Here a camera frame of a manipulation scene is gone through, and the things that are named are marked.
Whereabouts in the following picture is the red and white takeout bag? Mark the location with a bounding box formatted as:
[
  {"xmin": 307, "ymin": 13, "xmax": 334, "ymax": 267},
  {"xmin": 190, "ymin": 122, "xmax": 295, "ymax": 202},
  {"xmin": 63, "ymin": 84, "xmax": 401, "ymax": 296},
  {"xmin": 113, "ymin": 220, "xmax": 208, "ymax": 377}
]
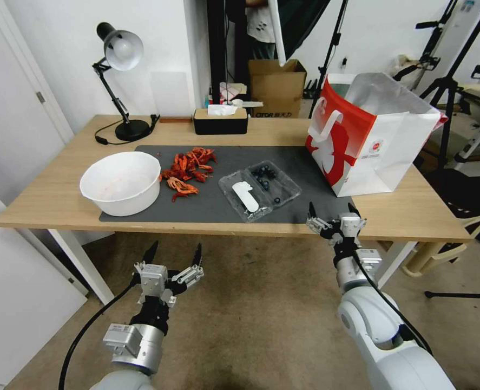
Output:
[{"xmin": 304, "ymin": 72, "xmax": 450, "ymax": 199}]

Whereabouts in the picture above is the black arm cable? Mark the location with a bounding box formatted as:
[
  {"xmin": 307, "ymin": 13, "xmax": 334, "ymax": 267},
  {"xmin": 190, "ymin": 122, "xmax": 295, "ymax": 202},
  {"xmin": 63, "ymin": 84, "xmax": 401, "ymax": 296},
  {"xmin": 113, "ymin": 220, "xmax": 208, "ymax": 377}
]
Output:
[
  {"xmin": 58, "ymin": 283, "xmax": 143, "ymax": 390},
  {"xmin": 352, "ymin": 243, "xmax": 433, "ymax": 359}
]

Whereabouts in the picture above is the black stand leg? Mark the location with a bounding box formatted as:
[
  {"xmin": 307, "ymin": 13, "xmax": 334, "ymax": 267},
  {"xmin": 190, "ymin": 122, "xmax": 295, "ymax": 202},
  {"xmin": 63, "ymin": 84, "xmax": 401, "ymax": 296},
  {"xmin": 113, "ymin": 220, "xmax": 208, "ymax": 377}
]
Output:
[{"xmin": 424, "ymin": 290, "xmax": 480, "ymax": 301}]

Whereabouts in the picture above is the person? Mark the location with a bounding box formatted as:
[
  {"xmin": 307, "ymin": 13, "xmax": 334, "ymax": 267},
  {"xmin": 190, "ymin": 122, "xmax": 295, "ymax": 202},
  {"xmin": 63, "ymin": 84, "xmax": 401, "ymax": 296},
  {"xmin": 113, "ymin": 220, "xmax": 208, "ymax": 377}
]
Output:
[{"xmin": 245, "ymin": 0, "xmax": 278, "ymax": 62}]

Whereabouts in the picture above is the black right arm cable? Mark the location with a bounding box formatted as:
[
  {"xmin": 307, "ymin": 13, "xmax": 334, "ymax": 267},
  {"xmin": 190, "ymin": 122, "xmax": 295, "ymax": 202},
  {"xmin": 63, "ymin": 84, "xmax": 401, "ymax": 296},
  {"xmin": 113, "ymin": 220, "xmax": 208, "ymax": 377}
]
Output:
[{"xmin": 352, "ymin": 243, "xmax": 433, "ymax": 359}]

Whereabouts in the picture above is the stack of papers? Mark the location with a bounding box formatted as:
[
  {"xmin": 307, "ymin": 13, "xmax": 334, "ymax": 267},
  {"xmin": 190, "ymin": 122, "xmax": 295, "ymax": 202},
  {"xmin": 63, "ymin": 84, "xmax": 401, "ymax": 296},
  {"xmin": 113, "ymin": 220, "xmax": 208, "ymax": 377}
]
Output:
[{"xmin": 218, "ymin": 82, "xmax": 248, "ymax": 102}]

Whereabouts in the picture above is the white tissue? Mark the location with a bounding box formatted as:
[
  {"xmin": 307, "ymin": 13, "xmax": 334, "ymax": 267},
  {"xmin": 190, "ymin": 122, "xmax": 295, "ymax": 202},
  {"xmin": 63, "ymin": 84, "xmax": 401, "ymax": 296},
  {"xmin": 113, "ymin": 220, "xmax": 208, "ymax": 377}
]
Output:
[{"xmin": 207, "ymin": 103, "xmax": 240, "ymax": 118}]

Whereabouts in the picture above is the white reflector board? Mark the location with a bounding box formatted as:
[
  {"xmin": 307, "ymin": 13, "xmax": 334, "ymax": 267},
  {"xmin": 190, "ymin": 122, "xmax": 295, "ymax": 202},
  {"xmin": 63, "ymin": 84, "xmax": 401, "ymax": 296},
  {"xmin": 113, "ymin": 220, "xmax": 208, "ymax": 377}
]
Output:
[{"xmin": 268, "ymin": 0, "xmax": 288, "ymax": 67}]

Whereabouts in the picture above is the black light stand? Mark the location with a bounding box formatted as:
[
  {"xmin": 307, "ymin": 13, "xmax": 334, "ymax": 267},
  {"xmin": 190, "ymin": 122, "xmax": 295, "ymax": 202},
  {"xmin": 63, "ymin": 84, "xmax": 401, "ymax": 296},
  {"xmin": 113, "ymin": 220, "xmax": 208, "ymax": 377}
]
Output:
[{"xmin": 307, "ymin": 0, "xmax": 351, "ymax": 119}]

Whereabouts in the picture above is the pile of red crayfish shells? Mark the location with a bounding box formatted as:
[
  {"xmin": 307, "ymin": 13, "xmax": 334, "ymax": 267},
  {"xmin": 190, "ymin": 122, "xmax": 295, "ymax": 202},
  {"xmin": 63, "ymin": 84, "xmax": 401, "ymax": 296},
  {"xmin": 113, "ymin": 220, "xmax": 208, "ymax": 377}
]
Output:
[{"xmin": 160, "ymin": 147, "xmax": 219, "ymax": 203}]

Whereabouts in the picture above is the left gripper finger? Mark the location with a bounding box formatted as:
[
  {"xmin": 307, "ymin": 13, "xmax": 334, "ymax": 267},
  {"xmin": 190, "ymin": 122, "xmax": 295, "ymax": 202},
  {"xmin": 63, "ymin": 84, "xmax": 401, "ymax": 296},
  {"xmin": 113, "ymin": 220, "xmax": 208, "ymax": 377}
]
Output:
[
  {"xmin": 169, "ymin": 243, "xmax": 205, "ymax": 291},
  {"xmin": 132, "ymin": 240, "xmax": 160, "ymax": 283}
]

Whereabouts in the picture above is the beige plastic chair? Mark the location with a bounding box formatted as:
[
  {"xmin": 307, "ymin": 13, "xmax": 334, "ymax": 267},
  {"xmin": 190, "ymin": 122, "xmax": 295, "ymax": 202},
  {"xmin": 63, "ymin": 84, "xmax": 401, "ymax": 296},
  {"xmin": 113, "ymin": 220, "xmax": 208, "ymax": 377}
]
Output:
[{"xmin": 401, "ymin": 209, "xmax": 480, "ymax": 280}]

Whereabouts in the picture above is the black camera tripod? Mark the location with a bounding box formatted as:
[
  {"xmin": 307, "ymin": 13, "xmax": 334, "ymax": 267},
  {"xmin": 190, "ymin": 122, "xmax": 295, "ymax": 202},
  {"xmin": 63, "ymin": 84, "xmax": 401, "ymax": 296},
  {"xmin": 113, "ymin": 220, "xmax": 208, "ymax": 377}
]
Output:
[{"xmin": 414, "ymin": 0, "xmax": 480, "ymax": 163}]

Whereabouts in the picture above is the white door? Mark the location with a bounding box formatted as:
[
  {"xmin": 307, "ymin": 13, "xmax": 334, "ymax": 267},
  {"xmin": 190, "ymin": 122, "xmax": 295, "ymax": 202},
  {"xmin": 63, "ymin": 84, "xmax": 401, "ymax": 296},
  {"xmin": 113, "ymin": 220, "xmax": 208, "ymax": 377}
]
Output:
[{"xmin": 0, "ymin": 0, "xmax": 89, "ymax": 387}]

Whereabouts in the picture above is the wooden table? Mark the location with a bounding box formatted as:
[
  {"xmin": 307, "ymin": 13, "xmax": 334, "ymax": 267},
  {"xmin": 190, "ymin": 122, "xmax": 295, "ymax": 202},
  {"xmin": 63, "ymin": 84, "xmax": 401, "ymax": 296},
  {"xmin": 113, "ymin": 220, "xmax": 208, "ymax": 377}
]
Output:
[{"xmin": 0, "ymin": 114, "xmax": 472, "ymax": 304}]

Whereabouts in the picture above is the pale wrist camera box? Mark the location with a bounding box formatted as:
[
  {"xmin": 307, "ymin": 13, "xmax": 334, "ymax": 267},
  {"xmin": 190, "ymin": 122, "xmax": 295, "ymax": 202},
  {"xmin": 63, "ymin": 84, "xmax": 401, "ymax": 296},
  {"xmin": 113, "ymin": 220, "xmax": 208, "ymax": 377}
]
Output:
[
  {"xmin": 340, "ymin": 216, "xmax": 362, "ymax": 239},
  {"xmin": 139, "ymin": 264, "xmax": 169, "ymax": 300}
]

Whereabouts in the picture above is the white round bowl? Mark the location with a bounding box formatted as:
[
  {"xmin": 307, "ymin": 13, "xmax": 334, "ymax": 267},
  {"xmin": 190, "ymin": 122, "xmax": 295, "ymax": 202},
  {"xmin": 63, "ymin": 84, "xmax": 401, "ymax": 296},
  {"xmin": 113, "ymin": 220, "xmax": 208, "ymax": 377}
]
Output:
[{"xmin": 79, "ymin": 151, "xmax": 162, "ymax": 217}]

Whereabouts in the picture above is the black lamp cable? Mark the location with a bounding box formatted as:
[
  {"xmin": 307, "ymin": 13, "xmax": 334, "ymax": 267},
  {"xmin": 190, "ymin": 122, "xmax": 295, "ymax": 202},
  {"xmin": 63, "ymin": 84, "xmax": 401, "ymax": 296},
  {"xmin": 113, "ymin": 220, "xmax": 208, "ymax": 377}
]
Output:
[{"xmin": 94, "ymin": 121, "xmax": 122, "ymax": 146}]

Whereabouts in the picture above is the white label on container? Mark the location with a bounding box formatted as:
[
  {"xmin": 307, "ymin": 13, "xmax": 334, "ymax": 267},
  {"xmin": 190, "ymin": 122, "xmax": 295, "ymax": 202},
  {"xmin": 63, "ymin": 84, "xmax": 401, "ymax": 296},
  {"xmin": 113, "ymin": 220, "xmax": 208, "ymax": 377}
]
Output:
[{"xmin": 231, "ymin": 181, "xmax": 259, "ymax": 213}]

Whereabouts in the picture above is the black desk lamp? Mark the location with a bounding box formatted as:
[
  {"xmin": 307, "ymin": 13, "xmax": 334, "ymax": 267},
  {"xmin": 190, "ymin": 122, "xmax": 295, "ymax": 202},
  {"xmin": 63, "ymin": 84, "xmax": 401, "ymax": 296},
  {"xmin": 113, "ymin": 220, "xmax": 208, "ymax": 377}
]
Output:
[{"xmin": 92, "ymin": 22, "xmax": 160, "ymax": 142}]

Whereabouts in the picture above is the cardboard box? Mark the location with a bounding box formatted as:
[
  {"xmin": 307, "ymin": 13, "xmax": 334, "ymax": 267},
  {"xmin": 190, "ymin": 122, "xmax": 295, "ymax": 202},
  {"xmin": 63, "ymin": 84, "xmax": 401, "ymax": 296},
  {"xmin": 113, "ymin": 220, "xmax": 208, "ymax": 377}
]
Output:
[{"xmin": 247, "ymin": 58, "xmax": 308, "ymax": 119}]

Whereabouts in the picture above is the dark grey table mat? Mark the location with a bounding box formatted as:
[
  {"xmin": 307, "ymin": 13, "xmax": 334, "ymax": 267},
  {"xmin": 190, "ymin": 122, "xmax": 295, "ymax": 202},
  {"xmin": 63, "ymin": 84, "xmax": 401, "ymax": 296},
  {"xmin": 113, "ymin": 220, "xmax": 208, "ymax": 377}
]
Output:
[{"xmin": 98, "ymin": 145, "xmax": 348, "ymax": 225}]

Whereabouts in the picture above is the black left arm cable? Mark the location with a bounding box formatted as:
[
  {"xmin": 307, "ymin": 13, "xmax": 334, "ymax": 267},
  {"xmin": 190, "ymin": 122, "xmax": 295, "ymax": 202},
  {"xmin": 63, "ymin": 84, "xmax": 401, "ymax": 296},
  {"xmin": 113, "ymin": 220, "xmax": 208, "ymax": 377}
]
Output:
[{"xmin": 58, "ymin": 283, "xmax": 143, "ymax": 390}]

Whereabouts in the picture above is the black tissue box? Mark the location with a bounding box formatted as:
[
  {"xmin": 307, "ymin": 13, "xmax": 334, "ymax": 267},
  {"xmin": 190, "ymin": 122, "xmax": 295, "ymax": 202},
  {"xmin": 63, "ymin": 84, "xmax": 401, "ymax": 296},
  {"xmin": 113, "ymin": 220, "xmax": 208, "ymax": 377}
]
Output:
[{"xmin": 193, "ymin": 107, "xmax": 250, "ymax": 136}]

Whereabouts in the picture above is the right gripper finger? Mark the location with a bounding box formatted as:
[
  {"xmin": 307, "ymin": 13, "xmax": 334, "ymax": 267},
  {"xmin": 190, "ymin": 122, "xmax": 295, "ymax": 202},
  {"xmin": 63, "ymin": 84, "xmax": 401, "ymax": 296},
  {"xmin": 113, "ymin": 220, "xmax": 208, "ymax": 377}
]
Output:
[
  {"xmin": 306, "ymin": 201, "xmax": 334, "ymax": 237},
  {"xmin": 346, "ymin": 203, "xmax": 369, "ymax": 229}
]

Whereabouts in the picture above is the clear plastic takeout container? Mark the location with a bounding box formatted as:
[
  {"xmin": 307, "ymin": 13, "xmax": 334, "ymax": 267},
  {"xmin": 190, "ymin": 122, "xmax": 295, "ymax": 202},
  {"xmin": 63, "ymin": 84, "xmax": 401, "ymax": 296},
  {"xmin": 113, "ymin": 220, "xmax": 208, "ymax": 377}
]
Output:
[{"xmin": 218, "ymin": 160, "xmax": 303, "ymax": 224}]

